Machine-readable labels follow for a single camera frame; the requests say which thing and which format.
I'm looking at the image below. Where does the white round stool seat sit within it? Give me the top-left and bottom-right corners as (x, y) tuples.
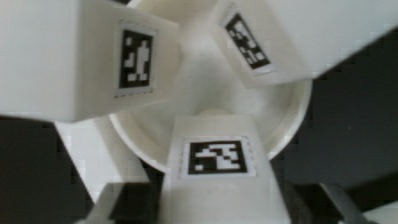
(110, 0), (313, 170)

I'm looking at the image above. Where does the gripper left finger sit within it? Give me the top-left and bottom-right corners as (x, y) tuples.
(77, 181), (162, 224)

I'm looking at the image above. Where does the white front barrier wall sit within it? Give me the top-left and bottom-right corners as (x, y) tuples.
(55, 117), (150, 201)

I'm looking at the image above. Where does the white barrier wall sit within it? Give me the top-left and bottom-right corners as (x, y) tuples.
(55, 117), (150, 201)
(365, 207), (398, 224)

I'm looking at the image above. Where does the white stool leg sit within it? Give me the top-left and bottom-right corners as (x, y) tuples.
(158, 115), (292, 224)
(0, 0), (180, 122)
(210, 0), (398, 88)

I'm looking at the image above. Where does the white right barrier wall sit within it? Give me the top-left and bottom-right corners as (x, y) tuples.
(365, 207), (398, 224)

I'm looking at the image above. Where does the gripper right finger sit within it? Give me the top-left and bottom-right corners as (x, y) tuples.
(286, 182), (377, 224)

